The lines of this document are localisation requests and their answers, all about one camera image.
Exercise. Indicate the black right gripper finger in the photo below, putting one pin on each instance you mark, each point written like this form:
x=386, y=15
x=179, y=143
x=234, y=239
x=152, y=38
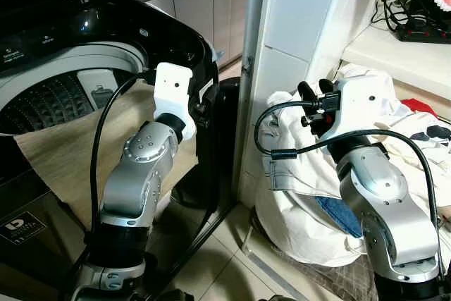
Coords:
x=327, y=87
x=306, y=90

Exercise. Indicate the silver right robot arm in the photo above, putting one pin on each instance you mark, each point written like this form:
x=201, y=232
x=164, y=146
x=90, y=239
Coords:
x=384, y=188

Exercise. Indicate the white shirt with black print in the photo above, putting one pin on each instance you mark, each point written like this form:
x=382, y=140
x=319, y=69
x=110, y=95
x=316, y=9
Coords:
x=416, y=139

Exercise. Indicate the small red cloth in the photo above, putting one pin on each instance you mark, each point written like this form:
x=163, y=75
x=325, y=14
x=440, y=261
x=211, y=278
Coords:
x=416, y=106

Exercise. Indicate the blue denim garment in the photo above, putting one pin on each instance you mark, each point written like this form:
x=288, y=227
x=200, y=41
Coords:
x=338, y=218

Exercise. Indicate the black power strip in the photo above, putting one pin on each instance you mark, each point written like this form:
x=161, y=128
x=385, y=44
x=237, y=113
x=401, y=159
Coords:
x=423, y=33

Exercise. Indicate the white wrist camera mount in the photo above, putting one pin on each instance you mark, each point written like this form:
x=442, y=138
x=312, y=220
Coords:
x=173, y=89
x=356, y=103

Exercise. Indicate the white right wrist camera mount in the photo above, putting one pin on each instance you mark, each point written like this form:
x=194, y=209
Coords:
x=356, y=103

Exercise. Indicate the black top-load washing machine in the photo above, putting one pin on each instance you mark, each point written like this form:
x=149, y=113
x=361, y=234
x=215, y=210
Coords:
x=42, y=26

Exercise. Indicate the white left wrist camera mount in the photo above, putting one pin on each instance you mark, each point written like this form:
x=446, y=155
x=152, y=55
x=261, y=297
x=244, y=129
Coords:
x=173, y=89

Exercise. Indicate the grey metal door post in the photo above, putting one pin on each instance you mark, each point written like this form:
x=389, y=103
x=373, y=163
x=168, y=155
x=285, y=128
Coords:
x=252, y=33

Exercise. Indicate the beige cloth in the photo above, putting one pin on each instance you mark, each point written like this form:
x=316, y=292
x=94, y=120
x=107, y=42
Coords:
x=63, y=153

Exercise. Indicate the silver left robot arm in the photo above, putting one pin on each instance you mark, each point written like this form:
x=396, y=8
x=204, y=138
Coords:
x=141, y=167

